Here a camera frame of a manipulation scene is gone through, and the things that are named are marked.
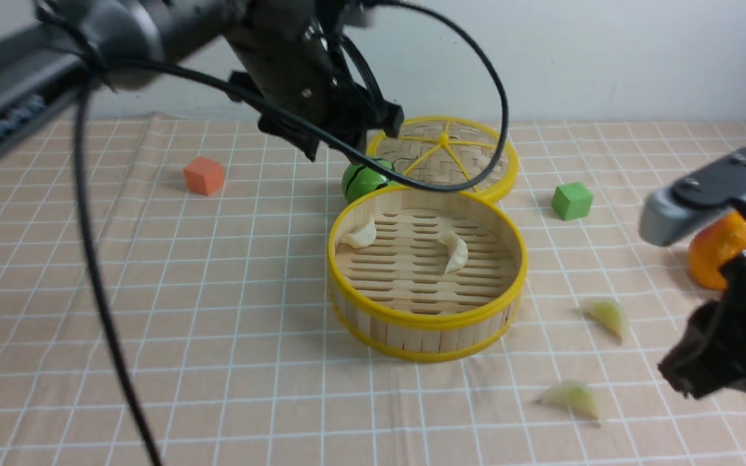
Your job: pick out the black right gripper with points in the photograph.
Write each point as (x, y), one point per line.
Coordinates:
(711, 355)

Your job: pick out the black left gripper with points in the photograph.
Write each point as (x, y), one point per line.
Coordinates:
(296, 55)

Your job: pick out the white dumpling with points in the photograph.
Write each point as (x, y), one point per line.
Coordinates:
(457, 251)
(362, 237)

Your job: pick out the pale green dumpling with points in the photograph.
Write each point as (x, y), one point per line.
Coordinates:
(608, 313)
(573, 395)

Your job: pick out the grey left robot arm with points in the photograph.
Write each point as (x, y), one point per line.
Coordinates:
(43, 67)

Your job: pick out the woven bamboo steamer lid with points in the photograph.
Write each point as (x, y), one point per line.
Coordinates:
(447, 150)

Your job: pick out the bamboo steamer tray yellow rim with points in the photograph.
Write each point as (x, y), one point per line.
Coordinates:
(394, 295)

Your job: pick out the green watermelon ball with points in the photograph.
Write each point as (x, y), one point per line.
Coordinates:
(358, 180)

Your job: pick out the orange yellow toy pear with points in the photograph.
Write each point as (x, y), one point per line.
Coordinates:
(714, 246)

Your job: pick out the orange cube block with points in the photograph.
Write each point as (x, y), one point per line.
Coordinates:
(204, 176)

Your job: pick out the checkered beige tablecloth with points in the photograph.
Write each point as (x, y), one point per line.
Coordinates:
(236, 353)

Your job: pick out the green cube block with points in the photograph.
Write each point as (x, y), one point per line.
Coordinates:
(572, 201)

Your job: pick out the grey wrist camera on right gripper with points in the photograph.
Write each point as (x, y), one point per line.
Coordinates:
(697, 199)

